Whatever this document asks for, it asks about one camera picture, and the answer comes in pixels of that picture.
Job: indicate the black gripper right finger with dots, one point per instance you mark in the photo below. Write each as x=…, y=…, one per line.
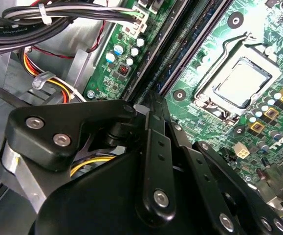
x=204, y=166

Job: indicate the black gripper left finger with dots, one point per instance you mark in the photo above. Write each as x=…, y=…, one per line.
x=58, y=122

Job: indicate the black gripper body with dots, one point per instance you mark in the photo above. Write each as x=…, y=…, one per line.
x=94, y=203

